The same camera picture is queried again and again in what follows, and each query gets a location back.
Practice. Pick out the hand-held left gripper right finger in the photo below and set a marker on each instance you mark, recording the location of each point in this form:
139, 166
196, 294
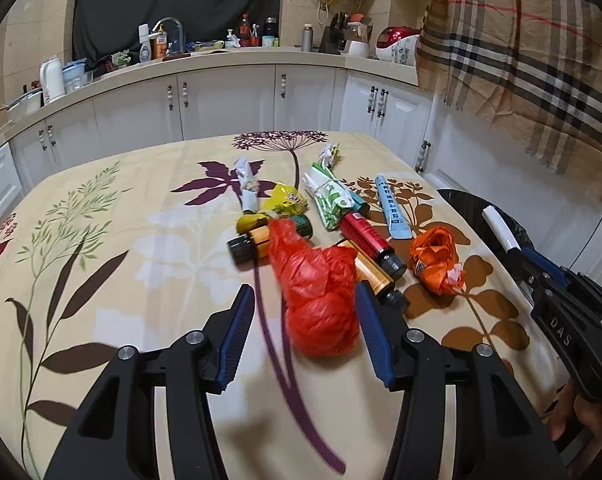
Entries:
371, 330

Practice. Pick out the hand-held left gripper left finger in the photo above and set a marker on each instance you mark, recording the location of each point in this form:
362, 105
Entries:
236, 330

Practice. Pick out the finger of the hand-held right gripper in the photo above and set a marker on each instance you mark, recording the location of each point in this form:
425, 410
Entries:
546, 265
526, 272

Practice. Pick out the white tube with black cap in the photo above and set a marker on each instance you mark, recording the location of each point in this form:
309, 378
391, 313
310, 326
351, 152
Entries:
498, 227

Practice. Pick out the red plastic bag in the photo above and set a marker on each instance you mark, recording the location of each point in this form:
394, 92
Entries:
321, 310

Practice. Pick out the black trash bag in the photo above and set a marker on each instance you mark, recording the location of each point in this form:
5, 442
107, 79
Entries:
466, 220

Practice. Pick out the green white paper packet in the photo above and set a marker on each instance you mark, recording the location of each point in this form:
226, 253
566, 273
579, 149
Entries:
331, 205

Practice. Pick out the squeezed grey white tube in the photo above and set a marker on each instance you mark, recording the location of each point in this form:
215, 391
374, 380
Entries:
248, 195

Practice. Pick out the person's right hand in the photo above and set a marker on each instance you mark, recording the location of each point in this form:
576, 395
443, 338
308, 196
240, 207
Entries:
566, 415

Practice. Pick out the orange bottle with black cap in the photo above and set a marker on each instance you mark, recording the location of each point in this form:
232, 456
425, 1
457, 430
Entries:
243, 249
376, 272

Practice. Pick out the red bottle with black cap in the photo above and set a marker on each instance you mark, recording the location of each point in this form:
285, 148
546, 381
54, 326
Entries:
366, 237

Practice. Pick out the orange plastic bag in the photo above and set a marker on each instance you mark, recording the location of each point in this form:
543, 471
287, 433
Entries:
433, 255

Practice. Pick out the floral tablecloth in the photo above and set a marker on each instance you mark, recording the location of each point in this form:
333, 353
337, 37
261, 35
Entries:
131, 260

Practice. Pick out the light blue tube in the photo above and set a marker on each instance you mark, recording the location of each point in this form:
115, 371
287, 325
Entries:
391, 205

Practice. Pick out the yellow snack wrapper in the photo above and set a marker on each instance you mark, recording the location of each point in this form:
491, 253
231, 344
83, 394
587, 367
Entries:
288, 200

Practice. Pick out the teal white tube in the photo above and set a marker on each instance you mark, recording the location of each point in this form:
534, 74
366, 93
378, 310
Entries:
328, 155

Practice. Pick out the plaid cloth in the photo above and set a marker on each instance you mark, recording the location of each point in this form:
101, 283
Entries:
506, 60

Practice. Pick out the white kitchen cabinets with counter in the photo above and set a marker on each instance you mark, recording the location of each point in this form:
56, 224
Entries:
221, 105

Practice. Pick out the white green printed cup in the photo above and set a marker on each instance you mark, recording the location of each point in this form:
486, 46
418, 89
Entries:
404, 55

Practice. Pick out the red white rice cooker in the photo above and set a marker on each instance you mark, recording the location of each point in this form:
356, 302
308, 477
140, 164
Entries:
393, 37

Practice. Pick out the white blender with orange lid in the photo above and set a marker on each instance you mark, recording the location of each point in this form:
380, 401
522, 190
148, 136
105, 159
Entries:
357, 47

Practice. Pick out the yellow green flat package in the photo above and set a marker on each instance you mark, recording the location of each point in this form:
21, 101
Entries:
208, 46

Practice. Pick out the white pump soap bottle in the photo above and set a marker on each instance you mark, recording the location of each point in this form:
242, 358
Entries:
231, 41

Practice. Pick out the orange dish soap bottle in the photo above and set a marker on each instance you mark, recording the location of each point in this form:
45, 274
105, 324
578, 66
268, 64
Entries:
161, 47

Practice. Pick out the black knife block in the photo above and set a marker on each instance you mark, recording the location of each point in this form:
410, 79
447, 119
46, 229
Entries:
331, 40

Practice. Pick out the white cleaner bottle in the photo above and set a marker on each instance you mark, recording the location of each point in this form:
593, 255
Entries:
146, 50

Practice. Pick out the dark sauce bottle red label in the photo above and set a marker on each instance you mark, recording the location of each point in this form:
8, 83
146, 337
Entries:
245, 35

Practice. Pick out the steel thermos bottle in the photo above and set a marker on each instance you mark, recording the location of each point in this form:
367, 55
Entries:
307, 40

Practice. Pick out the clear water filter jug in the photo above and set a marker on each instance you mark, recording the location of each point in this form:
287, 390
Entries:
76, 77

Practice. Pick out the black lidded jar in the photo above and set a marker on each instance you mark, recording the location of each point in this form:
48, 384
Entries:
270, 32

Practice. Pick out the white pot with lid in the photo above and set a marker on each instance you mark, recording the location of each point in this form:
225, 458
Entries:
23, 107

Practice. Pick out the white electric kettle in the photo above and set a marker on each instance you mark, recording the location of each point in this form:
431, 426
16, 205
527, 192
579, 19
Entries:
52, 80

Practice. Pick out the chrome kitchen faucet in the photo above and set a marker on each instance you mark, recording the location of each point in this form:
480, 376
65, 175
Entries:
173, 21

